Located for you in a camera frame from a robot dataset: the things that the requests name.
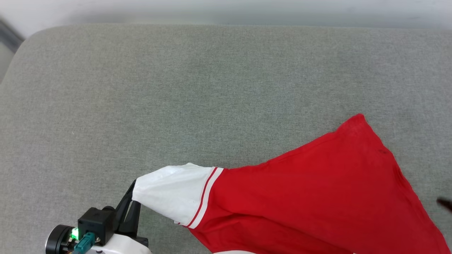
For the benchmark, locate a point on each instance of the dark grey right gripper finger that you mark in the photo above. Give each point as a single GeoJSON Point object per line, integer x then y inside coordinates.
{"type": "Point", "coordinates": [445, 204]}

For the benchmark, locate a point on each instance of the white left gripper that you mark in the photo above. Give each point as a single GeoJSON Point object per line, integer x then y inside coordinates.
{"type": "Point", "coordinates": [120, 245]}

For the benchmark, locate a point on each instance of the red shirt with white sleeves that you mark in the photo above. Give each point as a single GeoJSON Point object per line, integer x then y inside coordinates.
{"type": "Point", "coordinates": [317, 194]}

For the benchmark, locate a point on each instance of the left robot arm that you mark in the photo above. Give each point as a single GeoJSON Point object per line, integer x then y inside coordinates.
{"type": "Point", "coordinates": [58, 240]}

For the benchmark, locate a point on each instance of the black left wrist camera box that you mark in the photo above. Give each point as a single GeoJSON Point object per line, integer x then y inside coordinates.
{"type": "Point", "coordinates": [95, 222]}

